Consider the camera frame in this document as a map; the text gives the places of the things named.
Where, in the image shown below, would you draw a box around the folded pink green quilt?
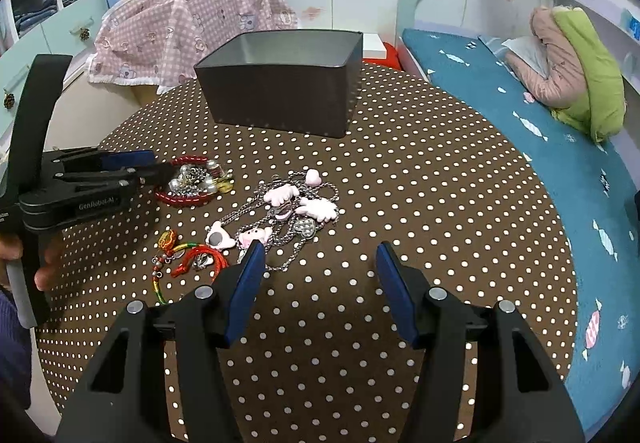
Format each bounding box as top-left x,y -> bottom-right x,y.
505,6 -> 628,144

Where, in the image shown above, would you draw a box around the white board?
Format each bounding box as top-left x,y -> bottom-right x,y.
361,33 -> 385,59

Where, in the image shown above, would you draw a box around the red cord bracelet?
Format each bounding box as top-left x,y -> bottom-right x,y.
171,245 -> 231,280

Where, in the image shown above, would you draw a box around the teal drawer cabinet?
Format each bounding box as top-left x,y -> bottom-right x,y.
0,0 -> 123,144

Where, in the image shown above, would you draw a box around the silver chain necklace heart pendant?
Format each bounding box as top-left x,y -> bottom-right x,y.
220,168 -> 342,274

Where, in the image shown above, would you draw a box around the blue candy-print bed sheet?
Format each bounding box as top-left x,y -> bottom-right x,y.
402,28 -> 640,434

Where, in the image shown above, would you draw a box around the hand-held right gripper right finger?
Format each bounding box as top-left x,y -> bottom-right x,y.
376,240 -> 586,443

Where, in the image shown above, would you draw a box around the red bead bracelet with bells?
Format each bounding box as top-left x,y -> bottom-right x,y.
155,154 -> 236,209

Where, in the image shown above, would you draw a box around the colourful braided string bracelet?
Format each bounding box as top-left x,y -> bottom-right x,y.
151,229 -> 195,308

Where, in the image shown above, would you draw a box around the brown polka-dot tablecloth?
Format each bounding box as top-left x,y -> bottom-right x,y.
32,62 -> 578,443

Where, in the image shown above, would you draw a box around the red storage box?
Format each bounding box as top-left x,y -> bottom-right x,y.
362,43 -> 403,71

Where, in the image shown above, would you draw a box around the person's left hand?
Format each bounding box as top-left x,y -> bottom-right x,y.
0,230 -> 68,291

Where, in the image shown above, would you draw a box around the dark cloth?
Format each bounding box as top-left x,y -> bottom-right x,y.
625,190 -> 640,244

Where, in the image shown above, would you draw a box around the dark grey metal box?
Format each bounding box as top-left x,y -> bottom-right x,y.
193,29 -> 363,139

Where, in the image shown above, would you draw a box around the pink checkered cloth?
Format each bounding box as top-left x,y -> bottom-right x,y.
89,0 -> 299,96

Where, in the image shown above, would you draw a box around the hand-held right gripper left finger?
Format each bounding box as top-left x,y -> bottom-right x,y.
55,240 -> 267,443

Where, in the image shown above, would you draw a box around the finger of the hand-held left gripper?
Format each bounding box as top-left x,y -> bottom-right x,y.
44,148 -> 157,174
60,163 -> 176,196

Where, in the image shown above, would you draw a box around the white pillow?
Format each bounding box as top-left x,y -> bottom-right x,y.
492,36 -> 551,74

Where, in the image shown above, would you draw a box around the folded blue jeans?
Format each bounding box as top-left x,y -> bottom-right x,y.
14,0 -> 58,31

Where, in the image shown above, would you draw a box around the person's left forearm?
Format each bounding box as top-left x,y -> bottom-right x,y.
0,287 -> 35,416

